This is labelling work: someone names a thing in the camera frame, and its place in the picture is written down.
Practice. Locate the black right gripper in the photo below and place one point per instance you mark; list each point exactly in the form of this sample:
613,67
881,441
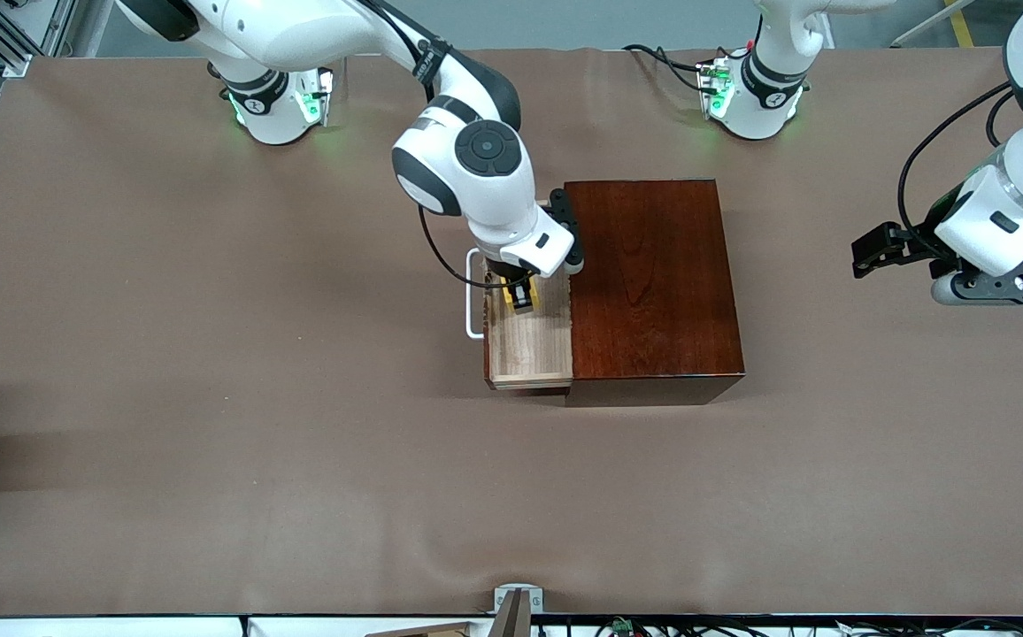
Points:
519,289

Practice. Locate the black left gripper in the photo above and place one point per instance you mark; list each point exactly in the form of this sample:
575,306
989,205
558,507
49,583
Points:
915,245

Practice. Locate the yellow wooden block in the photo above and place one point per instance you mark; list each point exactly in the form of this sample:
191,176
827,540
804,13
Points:
536,296

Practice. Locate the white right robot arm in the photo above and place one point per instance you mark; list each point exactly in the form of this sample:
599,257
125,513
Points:
494,203

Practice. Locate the dark red wooden cabinet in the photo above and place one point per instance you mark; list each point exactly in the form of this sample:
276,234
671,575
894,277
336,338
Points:
653,292

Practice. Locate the brown table mat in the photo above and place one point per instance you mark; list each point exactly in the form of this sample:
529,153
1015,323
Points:
299,531

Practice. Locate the silver metal bracket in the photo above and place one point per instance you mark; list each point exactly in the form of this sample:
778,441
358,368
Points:
519,594

